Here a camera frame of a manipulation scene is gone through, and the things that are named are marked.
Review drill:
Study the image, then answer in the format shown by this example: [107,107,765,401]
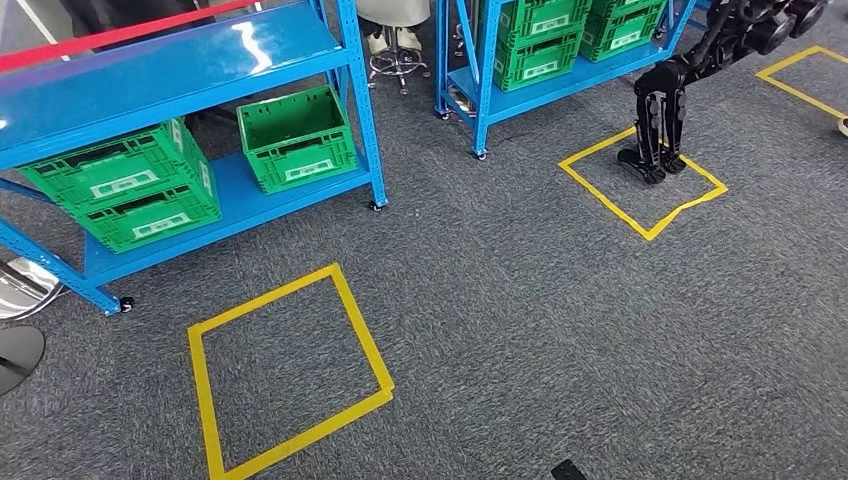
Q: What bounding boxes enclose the black stanchion post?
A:
[0,325,46,397]

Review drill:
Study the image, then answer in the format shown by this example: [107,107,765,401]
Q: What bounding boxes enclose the red barrier belt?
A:
[0,0,263,74]

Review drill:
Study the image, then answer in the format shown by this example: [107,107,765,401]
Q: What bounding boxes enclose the open green plastic crate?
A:
[236,84,359,195]

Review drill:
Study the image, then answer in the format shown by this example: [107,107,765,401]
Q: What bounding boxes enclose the black round stool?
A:
[367,25,432,96]

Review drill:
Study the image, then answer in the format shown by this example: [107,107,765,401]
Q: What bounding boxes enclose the person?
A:
[356,0,432,56]

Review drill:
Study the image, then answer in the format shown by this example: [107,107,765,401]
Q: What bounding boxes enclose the blue metal shelf rack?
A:
[0,0,389,316]
[433,0,713,160]

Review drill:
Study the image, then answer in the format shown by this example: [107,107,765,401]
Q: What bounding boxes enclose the chrome stanchion post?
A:
[0,256,64,323]

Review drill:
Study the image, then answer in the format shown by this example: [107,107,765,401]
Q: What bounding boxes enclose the yellow floor tape square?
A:
[187,262,395,480]
[558,125,729,242]
[755,44,848,121]

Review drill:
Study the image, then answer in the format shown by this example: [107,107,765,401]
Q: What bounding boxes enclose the black humanoid robot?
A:
[617,0,833,185]

